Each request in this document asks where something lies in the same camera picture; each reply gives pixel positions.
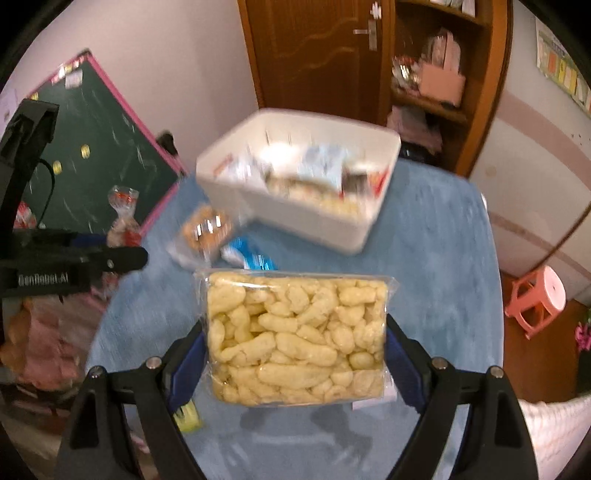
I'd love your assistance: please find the square puffed rice pack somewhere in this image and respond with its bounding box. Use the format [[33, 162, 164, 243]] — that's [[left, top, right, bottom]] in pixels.
[[266, 176, 365, 218]]

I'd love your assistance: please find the pink gift bag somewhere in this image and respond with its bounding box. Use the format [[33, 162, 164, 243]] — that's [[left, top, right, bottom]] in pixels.
[[419, 29, 466, 108]]

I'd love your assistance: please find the white plastic storage bin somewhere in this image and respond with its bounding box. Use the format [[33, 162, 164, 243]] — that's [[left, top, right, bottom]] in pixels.
[[195, 109, 402, 255]]

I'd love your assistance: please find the pink plastic stool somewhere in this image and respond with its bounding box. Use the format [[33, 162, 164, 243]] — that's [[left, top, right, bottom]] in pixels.
[[504, 265, 567, 340]]

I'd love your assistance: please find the black cable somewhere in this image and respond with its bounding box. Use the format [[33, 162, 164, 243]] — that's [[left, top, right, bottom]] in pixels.
[[32, 157, 56, 232]]

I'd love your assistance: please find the mixed nuts clear packet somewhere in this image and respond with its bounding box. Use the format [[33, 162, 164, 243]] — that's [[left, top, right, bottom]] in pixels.
[[105, 185, 143, 296]]

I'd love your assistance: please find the orange fried snack bag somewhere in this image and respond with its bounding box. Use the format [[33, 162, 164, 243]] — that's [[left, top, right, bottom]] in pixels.
[[166, 204, 235, 271]]

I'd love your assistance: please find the blue table cloth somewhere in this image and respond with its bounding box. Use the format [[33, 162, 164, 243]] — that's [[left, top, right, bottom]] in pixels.
[[87, 160, 504, 479]]

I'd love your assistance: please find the green chalkboard pink frame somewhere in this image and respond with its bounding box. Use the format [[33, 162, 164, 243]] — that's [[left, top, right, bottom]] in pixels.
[[23, 50, 186, 234]]

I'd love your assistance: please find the brown wooden door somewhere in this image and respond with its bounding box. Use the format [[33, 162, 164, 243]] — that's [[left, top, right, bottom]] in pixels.
[[238, 1, 394, 125]]

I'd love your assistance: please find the red white snack packet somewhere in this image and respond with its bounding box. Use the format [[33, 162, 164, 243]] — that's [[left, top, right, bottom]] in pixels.
[[342, 169, 389, 198]]

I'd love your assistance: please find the white red-edged snack bag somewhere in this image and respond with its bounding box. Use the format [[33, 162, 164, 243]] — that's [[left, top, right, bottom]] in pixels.
[[213, 154, 267, 191]]

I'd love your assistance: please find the blue white candy wrapper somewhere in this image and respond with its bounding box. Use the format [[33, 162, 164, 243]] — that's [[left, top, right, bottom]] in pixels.
[[219, 237, 277, 271]]

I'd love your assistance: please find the green snack packet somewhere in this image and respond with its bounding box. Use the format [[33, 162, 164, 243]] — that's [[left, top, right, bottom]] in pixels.
[[173, 400, 204, 433]]

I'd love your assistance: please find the wooden corner shelf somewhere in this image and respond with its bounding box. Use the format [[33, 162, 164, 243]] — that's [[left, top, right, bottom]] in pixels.
[[388, 0, 513, 177]]

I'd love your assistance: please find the large light blue bag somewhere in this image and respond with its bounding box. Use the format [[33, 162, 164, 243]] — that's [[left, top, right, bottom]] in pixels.
[[254, 142, 351, 191]]

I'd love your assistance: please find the person's left hand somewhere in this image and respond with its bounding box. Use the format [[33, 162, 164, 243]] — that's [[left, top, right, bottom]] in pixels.
[[1, 309, 31, 374]]

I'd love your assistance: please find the colourful wall poster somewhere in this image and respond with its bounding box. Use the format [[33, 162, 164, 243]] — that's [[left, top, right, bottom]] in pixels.
[[535, 18, 590, 116]]

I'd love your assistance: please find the yellow puffed snack pack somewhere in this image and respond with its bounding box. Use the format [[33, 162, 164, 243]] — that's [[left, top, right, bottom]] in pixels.
[[194, 269, 398, 407]]

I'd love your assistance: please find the white orange oat bar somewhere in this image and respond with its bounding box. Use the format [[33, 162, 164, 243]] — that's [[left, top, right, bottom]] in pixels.
[[352, 369, 399, 410]]

